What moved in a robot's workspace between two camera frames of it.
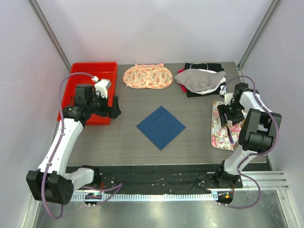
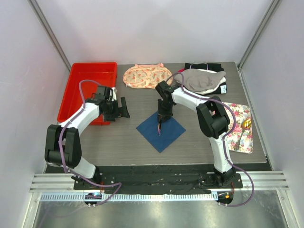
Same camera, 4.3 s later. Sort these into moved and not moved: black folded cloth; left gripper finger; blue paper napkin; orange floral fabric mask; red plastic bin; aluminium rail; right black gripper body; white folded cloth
Moved: left gripper finger; right black gripper body
Not moved: white folded cloth; blue paper napkin; black folded cloth; orange floral fabric mask; aluminium rail; red plastic bin
